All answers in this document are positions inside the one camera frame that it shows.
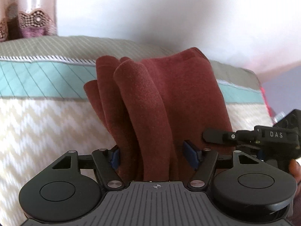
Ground dark red long-sleeve sweater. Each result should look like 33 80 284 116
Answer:
84 47 232 182

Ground person's right hand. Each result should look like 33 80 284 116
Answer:
289 159 301 194

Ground patterned bed quilt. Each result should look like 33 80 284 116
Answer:
1 36 272 225

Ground pink satin lace curtain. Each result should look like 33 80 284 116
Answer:
0 0 57 42

